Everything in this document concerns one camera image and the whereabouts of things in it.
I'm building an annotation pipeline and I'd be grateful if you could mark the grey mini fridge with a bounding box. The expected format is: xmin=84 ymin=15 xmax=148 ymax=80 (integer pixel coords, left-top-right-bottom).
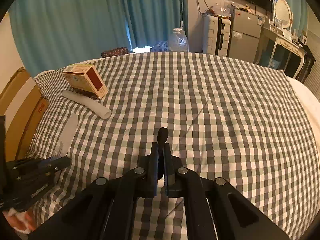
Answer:
xmin=228 ymin=9 xmax=262 ymax=63

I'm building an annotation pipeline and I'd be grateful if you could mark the white ribbed suitcase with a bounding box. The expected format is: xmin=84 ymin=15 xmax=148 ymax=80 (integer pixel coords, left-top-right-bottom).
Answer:
xmin=202 ymin=15 xmax=231 ymax=56

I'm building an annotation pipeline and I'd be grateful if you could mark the black ring band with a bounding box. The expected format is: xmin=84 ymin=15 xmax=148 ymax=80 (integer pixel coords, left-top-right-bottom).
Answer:
xmin=157 ymin=127 xmax=169 ymax=180

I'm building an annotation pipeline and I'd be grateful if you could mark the white dressing table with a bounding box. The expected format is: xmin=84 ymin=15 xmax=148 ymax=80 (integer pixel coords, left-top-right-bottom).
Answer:
xmin=254 ymin=27 xmax=306 ymax=78

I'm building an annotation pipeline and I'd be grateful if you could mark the clear water jug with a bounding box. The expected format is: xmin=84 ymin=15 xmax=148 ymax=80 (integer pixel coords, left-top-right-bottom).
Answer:
xmin=168 ymin=28 xmax=189 ymax=52

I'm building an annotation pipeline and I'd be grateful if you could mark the left hand holding gripper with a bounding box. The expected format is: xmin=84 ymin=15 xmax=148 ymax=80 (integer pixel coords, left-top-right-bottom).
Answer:
xmin=3 ymin=208 xmax=37 ymax=234

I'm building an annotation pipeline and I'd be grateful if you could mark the teal curtain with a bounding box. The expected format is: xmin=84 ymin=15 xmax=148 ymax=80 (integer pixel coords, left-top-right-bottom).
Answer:
xmin=286 ymin=0 xmax=308 ymax=37
xmin=9 ymin=0 xmax=188 ymax=76

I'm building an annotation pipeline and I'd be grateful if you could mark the small tan cardboard box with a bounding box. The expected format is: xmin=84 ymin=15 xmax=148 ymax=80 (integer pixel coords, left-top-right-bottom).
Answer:
xmin=62 ymin=64 xmax=108 ymax=99

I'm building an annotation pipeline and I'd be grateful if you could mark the dark floral patterned bag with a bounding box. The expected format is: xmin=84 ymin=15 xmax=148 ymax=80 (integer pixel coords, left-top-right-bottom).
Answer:
xmin=101 ymin=47 xmax=129 ymax=58

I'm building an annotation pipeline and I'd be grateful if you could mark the blue plastic bag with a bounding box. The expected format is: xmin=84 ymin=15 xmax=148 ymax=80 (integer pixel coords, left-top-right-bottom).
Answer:
xmin=150 ymin=41 xmax=169 ymax=52

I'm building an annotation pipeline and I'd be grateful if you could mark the white paper tube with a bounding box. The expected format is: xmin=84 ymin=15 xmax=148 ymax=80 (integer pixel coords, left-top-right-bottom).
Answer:
xmin=62 ymin=90 xmax=112 ymax=119

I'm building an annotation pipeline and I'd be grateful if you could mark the brown cardboard box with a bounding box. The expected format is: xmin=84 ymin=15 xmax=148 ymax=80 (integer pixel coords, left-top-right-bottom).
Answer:
xmin=1 ymin=67 xmax=48 ymax=161

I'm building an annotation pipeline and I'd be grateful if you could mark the grey white checkered cloth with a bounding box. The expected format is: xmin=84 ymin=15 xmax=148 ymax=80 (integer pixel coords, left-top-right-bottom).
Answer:
xmin=29 ymin=52 xmax=319 ymax=239

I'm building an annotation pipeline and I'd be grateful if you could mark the white oval vanity mirror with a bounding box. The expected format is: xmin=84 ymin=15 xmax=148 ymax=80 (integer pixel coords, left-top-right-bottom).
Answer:
xmin=274 ymin=0 xmax=293 ymax=29

